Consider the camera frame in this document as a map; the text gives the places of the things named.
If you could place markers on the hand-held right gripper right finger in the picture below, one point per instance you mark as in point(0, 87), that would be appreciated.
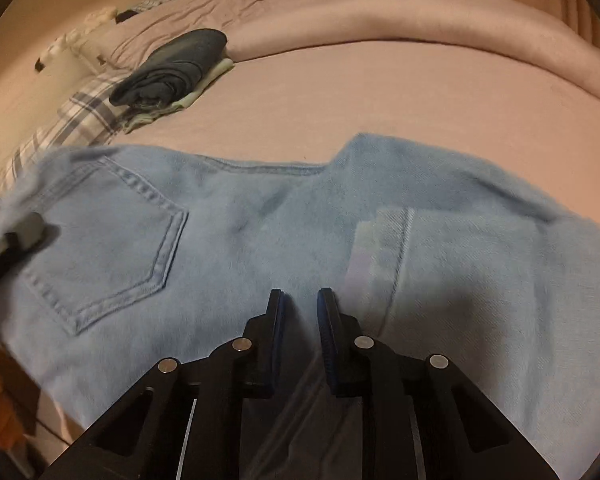
point(324, 340)

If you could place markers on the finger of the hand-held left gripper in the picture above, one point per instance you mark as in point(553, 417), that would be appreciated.
point(15, 252)

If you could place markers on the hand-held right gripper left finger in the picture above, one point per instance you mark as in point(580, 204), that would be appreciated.
point(278, 340)

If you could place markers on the light blue denim pants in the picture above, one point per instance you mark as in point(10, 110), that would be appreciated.
point(280, 220)

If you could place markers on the plaid pillow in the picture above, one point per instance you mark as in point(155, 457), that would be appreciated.
point(85, 115)

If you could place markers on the white plush toy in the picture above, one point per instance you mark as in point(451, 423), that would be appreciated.
point(55, 50)
point(100, 16)

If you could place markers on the folded dark blue jeans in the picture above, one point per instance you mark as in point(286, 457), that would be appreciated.
point(180, 60)

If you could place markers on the dark blue cushion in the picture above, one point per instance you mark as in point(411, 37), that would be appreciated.
point(126, 15)

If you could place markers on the folded light green cloth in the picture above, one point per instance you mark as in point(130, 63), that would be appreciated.
point(215, 72)

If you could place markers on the small blue checkered pillow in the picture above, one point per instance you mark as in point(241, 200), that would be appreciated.
point(157, 1)

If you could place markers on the lilac wrinkled pillow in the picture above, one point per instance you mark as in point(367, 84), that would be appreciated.
point(180, 15)

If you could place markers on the pink duvet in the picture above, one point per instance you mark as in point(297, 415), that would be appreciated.
point(405, 15)

